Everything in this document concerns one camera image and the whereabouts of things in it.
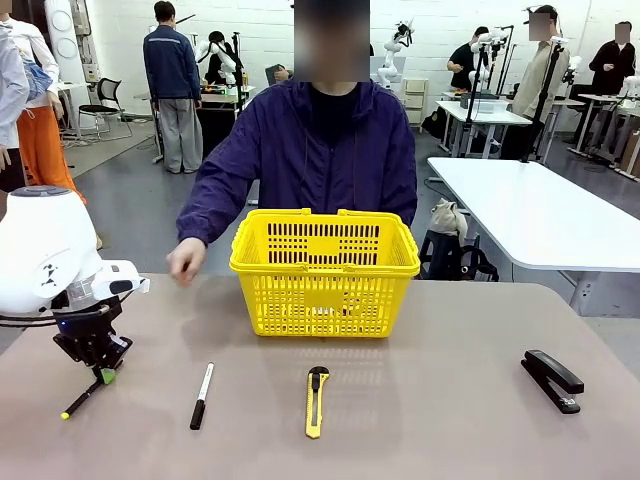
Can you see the person in beige jacket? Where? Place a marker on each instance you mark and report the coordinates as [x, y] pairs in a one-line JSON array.
[[537, 75]]

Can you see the yellow plastic shopping basket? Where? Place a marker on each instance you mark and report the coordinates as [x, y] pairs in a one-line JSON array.
[[325, 247]]

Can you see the black office chair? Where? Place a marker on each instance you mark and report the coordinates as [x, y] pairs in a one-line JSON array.
[[107, 107]]

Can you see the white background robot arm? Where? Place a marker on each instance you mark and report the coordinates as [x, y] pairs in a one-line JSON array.
[[220, 52], [392, 47]]

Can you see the black tripod stand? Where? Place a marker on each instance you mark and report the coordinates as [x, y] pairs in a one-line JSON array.
[[542, 105]]

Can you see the seated person in black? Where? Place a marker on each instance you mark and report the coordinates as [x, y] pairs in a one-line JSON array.
[[217, 62]]

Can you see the small white table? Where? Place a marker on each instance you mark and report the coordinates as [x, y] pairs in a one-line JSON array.
[[480, 112]]

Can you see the white marker black cap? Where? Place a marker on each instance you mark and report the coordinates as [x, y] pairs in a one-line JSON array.
[[202, 395]]

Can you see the white drawer cabinet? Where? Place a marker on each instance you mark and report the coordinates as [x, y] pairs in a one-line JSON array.
[[415, 100]]

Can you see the man in blue jacket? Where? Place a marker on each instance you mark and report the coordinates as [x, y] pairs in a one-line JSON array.
[[170, 65]]

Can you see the person in black standing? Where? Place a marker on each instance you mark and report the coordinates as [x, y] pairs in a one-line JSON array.
[[612, 60]]

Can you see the yellow utility knife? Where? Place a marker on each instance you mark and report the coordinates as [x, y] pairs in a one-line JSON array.
[[315, 405]]

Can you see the wooden desk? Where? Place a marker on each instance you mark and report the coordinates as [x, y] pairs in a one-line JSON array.
[[220, 98]]

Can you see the mannequin with orange pants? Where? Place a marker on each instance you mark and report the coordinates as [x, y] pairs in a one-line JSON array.
[[42, 145]]

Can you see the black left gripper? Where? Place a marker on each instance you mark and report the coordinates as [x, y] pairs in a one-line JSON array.
[[87, 322]]

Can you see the black highlighter pen yellow tip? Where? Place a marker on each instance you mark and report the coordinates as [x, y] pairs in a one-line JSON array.
[[80, 401]]

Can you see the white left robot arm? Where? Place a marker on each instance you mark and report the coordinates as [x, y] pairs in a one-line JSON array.
[[40, 245]]

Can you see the black bag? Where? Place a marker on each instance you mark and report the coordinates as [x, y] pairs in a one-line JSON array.
[[450, 255]]

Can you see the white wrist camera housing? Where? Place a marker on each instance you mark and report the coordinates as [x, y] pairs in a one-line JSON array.
[[117, 280]]

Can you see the person's right hand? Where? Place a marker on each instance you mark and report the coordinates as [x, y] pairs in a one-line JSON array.
[[185, 260]]

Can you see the white standing air conditioner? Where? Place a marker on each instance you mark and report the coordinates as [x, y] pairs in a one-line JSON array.
[[62, 30]]

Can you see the white barcode sticker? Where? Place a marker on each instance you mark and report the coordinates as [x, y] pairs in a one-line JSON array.
[[324, 310]]

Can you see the beige cloth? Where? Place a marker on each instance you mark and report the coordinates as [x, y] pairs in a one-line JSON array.
[[449, 217]]

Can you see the black stapler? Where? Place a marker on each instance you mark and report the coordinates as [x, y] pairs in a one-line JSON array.
[[552, 377]]

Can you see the person in purple jacket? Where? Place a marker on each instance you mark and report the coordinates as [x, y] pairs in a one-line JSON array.
[[310, 165]]

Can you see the person in black bending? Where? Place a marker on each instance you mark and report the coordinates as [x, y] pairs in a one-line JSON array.
[[462, 57]]

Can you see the person's right forearm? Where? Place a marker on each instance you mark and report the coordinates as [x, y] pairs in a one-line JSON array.
[[205, 220]]

